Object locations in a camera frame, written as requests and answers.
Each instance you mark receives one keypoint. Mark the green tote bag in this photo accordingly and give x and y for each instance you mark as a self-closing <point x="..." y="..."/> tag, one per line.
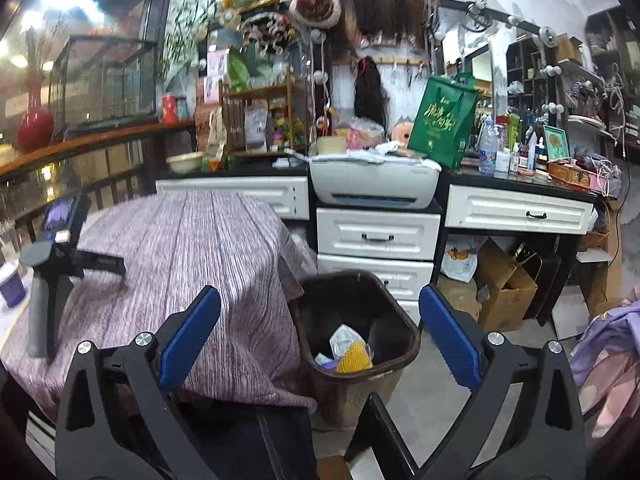
<point x="442" y="120"/>

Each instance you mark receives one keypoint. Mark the purple satin cloth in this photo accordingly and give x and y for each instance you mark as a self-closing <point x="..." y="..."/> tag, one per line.
<point x="610" y="340"/>

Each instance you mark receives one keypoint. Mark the white bag orange print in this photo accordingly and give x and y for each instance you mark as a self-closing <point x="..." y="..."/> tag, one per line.
<point x="460" y="257"/>

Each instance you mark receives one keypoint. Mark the burlap sack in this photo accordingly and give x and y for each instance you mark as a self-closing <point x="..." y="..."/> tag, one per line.
<point x="462" y="295"/>

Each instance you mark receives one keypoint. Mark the cream bowl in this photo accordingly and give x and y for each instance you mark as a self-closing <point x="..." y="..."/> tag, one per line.
<point x="185" y="161"/>

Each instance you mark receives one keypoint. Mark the round red fur hat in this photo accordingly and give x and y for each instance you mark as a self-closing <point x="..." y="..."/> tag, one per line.
<point x="315" y="5"/>

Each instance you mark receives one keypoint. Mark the purple wrapper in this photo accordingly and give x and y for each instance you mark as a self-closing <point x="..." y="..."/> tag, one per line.
<point x="322" y="360"/>

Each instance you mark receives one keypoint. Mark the vanity mirror with bulbs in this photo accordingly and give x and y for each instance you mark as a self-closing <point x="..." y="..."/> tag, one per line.
<point x="480" y="60"/>

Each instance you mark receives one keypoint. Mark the green bottle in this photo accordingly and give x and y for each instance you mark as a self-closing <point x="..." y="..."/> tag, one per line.
<point x="513" y="132"/>

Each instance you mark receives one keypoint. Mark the black hanging wig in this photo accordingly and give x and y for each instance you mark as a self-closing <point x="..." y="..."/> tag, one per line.
<point x="370" y="90"/>

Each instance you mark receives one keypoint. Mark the white drawer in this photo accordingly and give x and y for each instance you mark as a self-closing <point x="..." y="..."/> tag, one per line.
<point x="520" y="212"/>
<point x="377" y="232"/>
<point x="375" y="272"/>
<point x="410" y="310"/>
<point x="235" y="195"/>

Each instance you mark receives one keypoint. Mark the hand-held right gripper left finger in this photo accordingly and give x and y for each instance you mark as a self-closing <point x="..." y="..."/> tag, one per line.
<point x="192" y="335"/>

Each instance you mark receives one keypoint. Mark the wooden shelf rack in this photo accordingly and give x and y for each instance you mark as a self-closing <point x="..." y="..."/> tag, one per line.
<point x="260" y="115"/>

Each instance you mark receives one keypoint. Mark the teal picture frame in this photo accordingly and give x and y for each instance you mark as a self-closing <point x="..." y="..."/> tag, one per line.
<point x="555" y="142"/>

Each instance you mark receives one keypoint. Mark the beige paper bag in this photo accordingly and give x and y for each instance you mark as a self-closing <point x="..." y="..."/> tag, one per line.
<point x="216" y="135"/>

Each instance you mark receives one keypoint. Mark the black paper bag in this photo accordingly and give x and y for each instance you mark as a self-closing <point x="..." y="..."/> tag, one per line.
<point x="540" y="270"/>

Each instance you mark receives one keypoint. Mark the yellow foam net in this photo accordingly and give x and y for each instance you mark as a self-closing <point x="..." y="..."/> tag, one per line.
<point x="355" y="357"/>

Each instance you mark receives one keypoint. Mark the purple cup white lid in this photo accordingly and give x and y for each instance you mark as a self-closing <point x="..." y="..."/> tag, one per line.
<point x="10" y="285"/>

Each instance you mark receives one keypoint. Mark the carved wooden box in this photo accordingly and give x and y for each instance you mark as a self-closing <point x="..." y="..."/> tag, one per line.
<point x="570" y="172"/>

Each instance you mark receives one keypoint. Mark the clear water bottle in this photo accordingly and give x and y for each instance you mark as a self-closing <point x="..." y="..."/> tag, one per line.
<point x="487" y="145"/>

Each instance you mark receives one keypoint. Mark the beige tape roll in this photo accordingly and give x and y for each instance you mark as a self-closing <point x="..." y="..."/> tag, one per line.
<point x="332" y="145"/>

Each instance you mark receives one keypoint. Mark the red can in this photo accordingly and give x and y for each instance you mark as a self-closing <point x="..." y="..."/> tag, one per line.
<point x="170" y="107"/>

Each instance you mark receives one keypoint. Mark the red vase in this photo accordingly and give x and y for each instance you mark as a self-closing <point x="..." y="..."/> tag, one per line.
<point x="35" y="125"/>

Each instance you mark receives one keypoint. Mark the pink plastic bag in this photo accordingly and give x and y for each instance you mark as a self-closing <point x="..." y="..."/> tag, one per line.
<point x="365" y="135"/>

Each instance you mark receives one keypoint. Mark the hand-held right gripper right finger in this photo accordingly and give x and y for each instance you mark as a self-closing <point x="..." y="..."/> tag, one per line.
<point x="450" y="340"/>

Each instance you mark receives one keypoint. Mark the white printer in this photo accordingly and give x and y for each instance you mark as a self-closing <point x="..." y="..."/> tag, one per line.
<point x="375" y="180"/>

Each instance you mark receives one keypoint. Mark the purple striped tablecloth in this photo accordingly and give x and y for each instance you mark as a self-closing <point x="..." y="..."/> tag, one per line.
<point x="200" y="250"/>

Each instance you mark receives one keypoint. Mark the wooden railing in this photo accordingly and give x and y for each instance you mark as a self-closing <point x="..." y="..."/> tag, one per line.
<point x="100" y="137"/>

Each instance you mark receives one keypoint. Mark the dark brown trash bin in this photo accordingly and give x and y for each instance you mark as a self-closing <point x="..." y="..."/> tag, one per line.
<point x="345" y="395"/>

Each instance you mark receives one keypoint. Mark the brown hair extensions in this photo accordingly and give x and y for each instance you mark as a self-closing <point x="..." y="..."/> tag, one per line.
<point x="380" y="0"/>

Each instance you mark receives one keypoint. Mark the dark wall shelf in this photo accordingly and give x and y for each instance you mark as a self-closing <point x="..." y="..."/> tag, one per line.
<point x="607" y="50"/>

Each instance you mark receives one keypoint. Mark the open cardboard box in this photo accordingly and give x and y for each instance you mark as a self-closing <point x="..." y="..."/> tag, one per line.
<point x="502" y="285"/>

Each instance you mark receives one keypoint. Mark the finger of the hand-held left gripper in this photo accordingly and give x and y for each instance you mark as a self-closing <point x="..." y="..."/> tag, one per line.
<point x="105" y="264"/>

